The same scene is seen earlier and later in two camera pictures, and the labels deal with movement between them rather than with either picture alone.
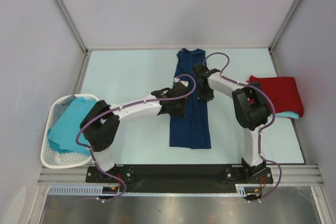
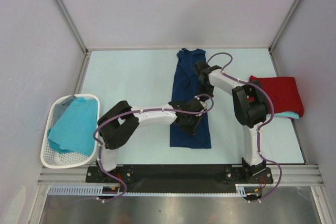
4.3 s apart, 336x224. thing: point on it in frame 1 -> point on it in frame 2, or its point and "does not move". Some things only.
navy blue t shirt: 192,130 does not move
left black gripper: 181,113 -> 191,130
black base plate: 176,178 does not move
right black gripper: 201,96 does not move
